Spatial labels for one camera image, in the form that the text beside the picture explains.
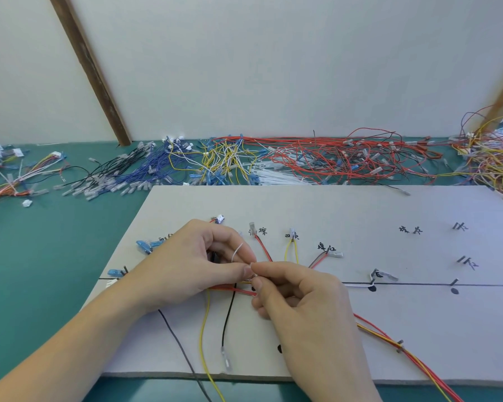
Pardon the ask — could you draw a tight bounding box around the person's left hand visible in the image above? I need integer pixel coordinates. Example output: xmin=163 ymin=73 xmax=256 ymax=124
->
xmin=122 ymin=219 xmax=258 ymax=319

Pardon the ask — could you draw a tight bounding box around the person's right hand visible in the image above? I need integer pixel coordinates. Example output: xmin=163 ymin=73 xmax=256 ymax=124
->
xmin=250 ymin=261 xmax=374 ymax=381

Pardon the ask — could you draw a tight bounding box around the white cable tie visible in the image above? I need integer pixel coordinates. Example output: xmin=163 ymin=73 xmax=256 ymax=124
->
xmin=231 ymin=242 xmax=259 ymax=282

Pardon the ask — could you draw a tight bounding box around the person's left forearm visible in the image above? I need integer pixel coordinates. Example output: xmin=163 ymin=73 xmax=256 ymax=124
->
xmin=0 ymin=274 xmax=147 ymax=402

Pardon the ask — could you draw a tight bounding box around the person's right forearm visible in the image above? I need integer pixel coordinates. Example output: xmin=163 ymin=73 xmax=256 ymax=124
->
xmin=291 ymin=370 xmax=384 ymax=402

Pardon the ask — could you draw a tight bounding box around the grey wiring board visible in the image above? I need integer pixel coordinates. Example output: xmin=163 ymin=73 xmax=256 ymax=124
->
xmin=82 ymin=185 xmax=503 ymax=387

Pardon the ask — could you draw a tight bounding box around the brown wooden strip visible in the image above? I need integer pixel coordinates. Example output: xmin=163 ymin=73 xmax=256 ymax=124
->
xmin=48 ymin=0 xmax=132 ymax=147

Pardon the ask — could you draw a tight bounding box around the short red wire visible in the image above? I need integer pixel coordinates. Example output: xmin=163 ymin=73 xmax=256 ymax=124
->
xmin=210 ymin=284 xmax=257 ymax=297

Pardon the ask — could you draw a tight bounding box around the yellow wire with white connector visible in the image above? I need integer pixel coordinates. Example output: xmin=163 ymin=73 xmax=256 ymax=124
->
xmin=284 ymin=227 xmax=299 ymax=264

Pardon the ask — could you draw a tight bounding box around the red wire with clear connector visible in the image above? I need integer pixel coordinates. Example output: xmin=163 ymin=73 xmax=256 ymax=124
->
xmin=249 ymin=222 xmax=273 ymax=263

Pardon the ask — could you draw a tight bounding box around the red black wire clear connector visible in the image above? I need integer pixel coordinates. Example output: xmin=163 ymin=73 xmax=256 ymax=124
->
xmin=309 ymin=250 xmax=345 ymax=269

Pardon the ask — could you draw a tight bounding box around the black wire with clear terminal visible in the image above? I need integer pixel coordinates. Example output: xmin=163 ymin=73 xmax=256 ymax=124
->
xmin=220 ymin=282 xmax=237 ymax=374

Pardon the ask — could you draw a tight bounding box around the long yellow wire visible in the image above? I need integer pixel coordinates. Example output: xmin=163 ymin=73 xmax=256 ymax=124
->
xmin=200 ymin=289 xmax=215 ymax=402

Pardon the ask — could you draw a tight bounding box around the long black wire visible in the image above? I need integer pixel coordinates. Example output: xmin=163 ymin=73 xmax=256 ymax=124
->
xmin=158 ymin=309 xmax=213 ymax=402

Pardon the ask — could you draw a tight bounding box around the bundle of white wires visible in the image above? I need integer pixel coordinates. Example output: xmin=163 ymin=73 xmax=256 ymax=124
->
xmin=247 ymin=161 xmax=316 ymax=187

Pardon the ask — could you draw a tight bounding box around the pile of yellow wires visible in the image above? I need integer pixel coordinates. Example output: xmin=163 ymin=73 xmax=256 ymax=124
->
xmin=168 ymin=137 xmax=270 ymax=187

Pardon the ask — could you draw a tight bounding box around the pile of red wires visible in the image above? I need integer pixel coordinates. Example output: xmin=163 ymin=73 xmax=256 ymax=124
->
xmin=235 ymin=128 xmax=454 ymax=187

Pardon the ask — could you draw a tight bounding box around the pile of blue wires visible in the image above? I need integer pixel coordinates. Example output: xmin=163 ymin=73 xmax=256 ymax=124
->
xmin=109 ymin=140 xmax=202 ymax=198

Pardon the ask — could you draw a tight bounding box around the single black wire clear terminal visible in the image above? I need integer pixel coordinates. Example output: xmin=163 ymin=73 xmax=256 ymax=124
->
xmin=377 ymin=184 xmax=412 ymax=197

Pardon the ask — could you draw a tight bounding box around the red and yellow wire pair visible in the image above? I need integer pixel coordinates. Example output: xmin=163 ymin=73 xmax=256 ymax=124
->
xmin=354 ymin=313 xmax=464 ymax=402

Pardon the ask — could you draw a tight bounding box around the pile of black wires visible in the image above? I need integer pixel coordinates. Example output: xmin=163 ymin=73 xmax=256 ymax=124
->
xmin=54 ymin=142 xmax=160 ymax=202

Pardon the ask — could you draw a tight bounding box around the pile of multicoloured wire harnesses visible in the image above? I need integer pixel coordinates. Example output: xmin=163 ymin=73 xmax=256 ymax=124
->
xmin=0 ymin=135 xmax=73 ymax=210

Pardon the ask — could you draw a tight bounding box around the tangle of mixed coloured wires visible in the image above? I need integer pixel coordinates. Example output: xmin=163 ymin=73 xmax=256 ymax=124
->
xmin=448 ymin=105 xmax=503 ymax=206

